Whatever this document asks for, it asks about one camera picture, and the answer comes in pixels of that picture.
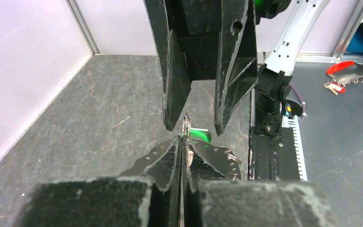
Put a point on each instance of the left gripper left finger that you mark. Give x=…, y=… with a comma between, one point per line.
x=146, y=195

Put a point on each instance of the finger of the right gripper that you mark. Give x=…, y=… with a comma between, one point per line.
x=176, y=83
x=236, y=73

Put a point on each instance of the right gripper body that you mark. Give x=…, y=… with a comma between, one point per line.
x=198, y=24

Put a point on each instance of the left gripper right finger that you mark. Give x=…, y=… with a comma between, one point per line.
x=212, y=199

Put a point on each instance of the green tagged key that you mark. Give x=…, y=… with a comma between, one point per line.
x=201, y=134

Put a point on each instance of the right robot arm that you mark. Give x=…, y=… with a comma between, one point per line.
x=275, y=73

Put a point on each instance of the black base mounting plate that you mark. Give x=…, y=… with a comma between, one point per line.
x=272, y=155

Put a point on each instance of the red tagged key bunch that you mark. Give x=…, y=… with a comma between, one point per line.
x=342, y=75

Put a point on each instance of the white slotted cable duct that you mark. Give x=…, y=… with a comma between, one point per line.
x=294, y=125

